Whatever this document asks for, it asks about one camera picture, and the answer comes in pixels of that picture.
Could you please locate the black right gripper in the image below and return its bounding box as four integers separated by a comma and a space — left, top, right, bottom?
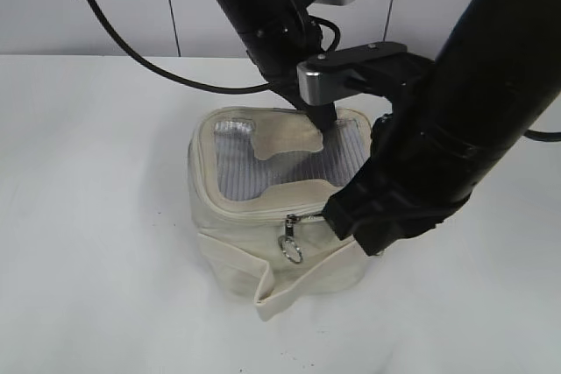
322, 115, 474, 258

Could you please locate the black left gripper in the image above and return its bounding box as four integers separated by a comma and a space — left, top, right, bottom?
243, 11, 337, 133

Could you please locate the cream bag with silver lid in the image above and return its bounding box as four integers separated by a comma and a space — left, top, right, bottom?
187, 107, 372, 321

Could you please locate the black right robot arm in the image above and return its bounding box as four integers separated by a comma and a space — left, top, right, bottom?
322, 0, 560, 256

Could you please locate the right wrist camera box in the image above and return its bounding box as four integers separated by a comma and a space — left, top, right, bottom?
297, 41, 434, 106

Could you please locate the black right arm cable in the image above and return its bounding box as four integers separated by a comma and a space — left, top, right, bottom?
523, 128, 561, 143

